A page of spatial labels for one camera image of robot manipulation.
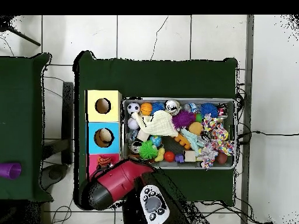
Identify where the plain wooden cube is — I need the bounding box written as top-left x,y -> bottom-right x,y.
184,150 -> 197,163

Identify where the orange striped tiger toy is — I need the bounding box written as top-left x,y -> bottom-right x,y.
96,156 -> 113,168

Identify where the clear mesh bin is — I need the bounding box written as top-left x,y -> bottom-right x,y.
121,97 -> 237,170

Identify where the wooden box with three holes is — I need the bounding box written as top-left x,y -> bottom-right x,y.
85,89 -> 123,183

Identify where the cream knitted cloth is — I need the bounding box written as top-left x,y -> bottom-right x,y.
131,110 -> 180,143

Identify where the small orange basketball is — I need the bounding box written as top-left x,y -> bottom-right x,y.
140,101 -> 154,117

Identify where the small soccer ball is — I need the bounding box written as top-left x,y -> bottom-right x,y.
126,102 -> 141,116

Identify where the green fuzzy toy with eyes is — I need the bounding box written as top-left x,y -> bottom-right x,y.
138,140 -> 159,162

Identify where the purple spiky ball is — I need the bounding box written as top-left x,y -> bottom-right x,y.
171,110 -> 197,130

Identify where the small red ball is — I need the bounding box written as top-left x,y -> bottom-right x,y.
163,151 -> 176,163

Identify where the orange foam ball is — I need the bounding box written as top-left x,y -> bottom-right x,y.
188,121 -> 204,136

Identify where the blue spiky ball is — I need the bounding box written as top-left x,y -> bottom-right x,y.
200,102 -> 219,118

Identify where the colourful patterned cloth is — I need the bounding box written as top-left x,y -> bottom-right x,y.
196,115 -> 236,169

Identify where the green cloth side table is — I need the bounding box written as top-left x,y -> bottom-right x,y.
0,51 -> 53,203

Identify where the purple plastic cup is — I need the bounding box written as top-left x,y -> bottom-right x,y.
0,162 -> 23,180

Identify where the black tripod leg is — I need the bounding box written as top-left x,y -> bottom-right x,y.
0,16 -> 42,47

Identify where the black floor cable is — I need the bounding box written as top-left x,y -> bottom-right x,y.
237,130 -> 299,140

